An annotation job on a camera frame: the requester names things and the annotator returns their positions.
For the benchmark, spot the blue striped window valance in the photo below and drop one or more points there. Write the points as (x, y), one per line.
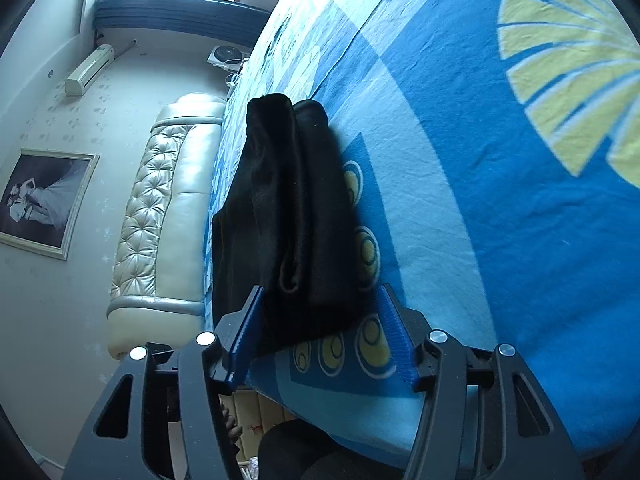
(180, 22)

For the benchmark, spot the white wall air conditioner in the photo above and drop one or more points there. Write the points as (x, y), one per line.
(89, 70)

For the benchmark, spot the framed wall photo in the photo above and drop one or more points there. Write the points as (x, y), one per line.
(42, 202)

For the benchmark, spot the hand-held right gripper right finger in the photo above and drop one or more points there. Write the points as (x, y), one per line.
(397, 340)

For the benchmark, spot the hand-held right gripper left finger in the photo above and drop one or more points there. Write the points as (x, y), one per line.
(245, 335)

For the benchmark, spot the blue patterned bed blanket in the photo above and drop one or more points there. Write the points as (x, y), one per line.
(475, 210)

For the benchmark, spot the small white fan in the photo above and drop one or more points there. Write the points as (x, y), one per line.
(226, 56)

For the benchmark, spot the black pants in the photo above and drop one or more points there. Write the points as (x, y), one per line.
(300, 235)

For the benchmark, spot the cream tufted leather headboard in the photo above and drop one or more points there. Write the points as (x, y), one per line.
(165, 220)

